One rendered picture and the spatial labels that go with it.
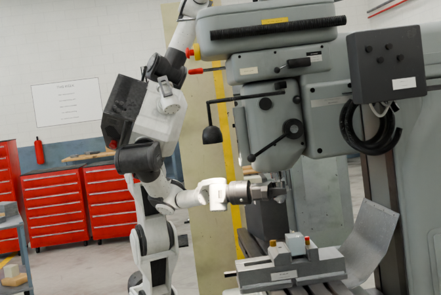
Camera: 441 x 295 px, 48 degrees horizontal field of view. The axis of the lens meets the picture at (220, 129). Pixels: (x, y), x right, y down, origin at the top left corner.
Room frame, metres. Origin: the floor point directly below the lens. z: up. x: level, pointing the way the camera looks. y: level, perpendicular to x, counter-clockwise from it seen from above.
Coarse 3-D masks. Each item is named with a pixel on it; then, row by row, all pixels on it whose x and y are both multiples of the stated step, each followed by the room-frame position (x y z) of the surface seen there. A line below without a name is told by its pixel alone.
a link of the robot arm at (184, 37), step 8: (184, 0) 2.04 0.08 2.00; (184, 16) 2.07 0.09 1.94; (184, 24) 2.06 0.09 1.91; (192, 24) 2.07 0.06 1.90; (176, 32) 2.07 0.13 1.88; (184, 32) 2.06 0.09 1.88; (192, 32) 2.07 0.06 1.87; (176, 40) 2.06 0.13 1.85; (184, 40) 2.06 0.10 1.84; (192, 40) 2.08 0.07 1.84; (176, 48) 2.05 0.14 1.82; (184, 48) 2.06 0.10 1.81
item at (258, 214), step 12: (252, 204) 2.18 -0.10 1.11; (264, 204) 2.09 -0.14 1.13; (276, 204) 2.11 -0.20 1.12; (252, 216) 2.20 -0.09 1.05; (264, 216) 2.09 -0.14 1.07; (276, 216) 2.11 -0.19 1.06; (252, 228) 2.22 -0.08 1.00; (264, 228) 2.09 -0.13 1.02; (276, 228) 2.10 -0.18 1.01; (288, 228) 2.12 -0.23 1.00; (264, 240) 2.09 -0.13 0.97
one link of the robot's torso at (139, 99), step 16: (128, 80) 1.96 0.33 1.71; (112, 96) 1.89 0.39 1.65; (128, 96) 1.91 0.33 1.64; (144, 96) 1.93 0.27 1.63; (160, 96) 1.95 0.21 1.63; (112, 112) 1.85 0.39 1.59; (128, 112) 1.87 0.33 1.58; (144, 112) 1.89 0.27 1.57; (160, 112) 1.90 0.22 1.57; (176, 112) 1.93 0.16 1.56; (112, 128) 1.92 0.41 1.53; (128, 128) 1.90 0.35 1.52; (144, 128) 1.85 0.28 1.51; (160, 128) 1.87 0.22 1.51; (176, 128) 1.91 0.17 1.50; (112, 144) 1.96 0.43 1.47; (160, 144) 1.88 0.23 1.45; (176, 144) 1.93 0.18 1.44
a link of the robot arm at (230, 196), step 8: (216, 184) 1.83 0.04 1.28; (224, 184) 1.83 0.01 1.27; (232, 184) 1.81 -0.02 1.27; (216, 192) 1.82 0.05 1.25; (224, 192) 1.81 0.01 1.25; (232, 192) 1.79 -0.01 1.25; (216, 200) 1.81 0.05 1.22; (224, 200) 1.81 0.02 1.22; (232, 200) 1.80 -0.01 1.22; (216, 208) 1.81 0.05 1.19; (224, 208) 1.81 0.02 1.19
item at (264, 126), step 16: (272, 80) 1.71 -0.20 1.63; (288, 80) 1.70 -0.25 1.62; (272, 96) 1.69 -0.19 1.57; (288, 96) 1.70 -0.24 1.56; (256, 112) 1.69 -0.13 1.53; (272, 112) 1.69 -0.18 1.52; (288, 112) 1.70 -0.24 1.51; (256, 128) 1.70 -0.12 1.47; (272, 128) 1.69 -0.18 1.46; (256, 144) 1.70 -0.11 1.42; (288, 144) 1.69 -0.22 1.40; (304, 144) 1.71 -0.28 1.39; (256, 160) 1.72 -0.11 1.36; (272, 160) 1.70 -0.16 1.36; (288, 160) 1.71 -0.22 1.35
